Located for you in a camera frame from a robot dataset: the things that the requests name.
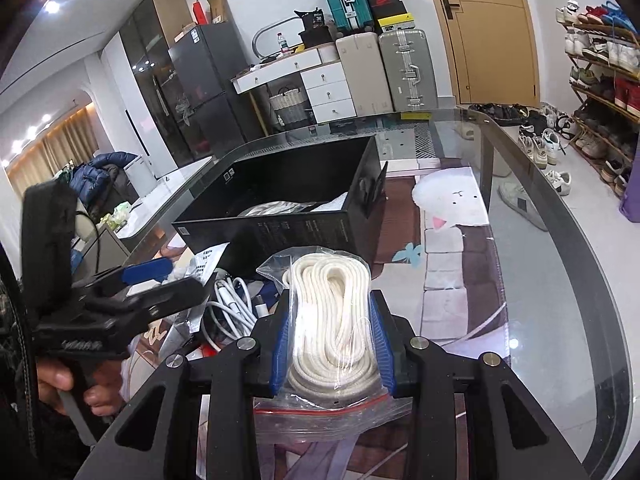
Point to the scattered pairs of sneakers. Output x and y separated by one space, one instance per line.
542 142

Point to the chrome arched rail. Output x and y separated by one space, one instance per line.
260 35

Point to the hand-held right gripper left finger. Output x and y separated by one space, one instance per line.
281 340

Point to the white tall cabinet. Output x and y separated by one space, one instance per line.
112 95

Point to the black floor bag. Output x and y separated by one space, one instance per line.
495 112

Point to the wicker basket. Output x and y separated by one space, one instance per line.
292 107

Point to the white green sneaker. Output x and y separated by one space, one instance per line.
520 202

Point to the white desk with drawers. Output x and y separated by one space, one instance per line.
325 87

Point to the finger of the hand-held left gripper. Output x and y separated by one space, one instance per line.
165 296
145 270

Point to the printed anime mat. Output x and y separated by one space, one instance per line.
450 270

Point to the shoe rack with shoes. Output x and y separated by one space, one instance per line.
610 50

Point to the green white plastic bags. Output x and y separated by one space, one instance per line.
117 215

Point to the wooden door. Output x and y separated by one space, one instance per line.
490 35

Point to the wooden shoe rack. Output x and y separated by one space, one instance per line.
600 62

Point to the white printed plastic packet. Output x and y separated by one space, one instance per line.
205 260

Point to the brown cardboard box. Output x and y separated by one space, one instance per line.
218 9

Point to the dark glass door cabinet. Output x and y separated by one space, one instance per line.
150 70

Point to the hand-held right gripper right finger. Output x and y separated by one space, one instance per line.
382 345

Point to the white marble side table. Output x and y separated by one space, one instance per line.
165 185

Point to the dark grey refrigerator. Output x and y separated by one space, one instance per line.
215 85

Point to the blue down jacket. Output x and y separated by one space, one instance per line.
97 175

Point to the silver suitcase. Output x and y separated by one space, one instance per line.
409 70

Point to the black cardboard box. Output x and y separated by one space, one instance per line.
280 240

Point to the white round container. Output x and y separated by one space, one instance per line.
328 53

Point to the purple bag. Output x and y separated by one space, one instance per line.
631 195

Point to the plastic water bottle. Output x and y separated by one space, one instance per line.
283 44

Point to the beige suitcase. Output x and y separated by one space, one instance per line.
364 75

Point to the small white appliance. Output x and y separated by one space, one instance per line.
139 166

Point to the person's left hand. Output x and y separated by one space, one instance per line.
52 377

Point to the black yellow shoe box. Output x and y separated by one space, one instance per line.
395 22

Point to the beige curtains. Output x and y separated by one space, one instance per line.
55 145

